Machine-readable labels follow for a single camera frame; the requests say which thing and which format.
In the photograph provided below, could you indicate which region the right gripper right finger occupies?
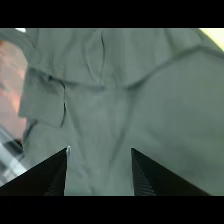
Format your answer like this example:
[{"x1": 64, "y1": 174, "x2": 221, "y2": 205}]
[{"x1": 130, "y1": 147, "x2": 210, "y2": 197}]

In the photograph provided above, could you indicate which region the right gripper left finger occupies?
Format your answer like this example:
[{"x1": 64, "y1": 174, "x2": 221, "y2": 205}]
[{"x1": 0, "y1": 145, "x2": 71, "y2": 197}]

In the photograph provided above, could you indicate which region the grey garment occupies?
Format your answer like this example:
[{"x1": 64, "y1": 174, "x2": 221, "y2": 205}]
[{"x1": 0, "y1": 28, "x2": 224, "y2": 197}]

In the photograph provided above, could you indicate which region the silver frame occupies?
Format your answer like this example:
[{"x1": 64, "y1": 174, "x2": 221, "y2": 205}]
[{"x1": 0, "y1": 124, "x2": 36, "y2": 188}]

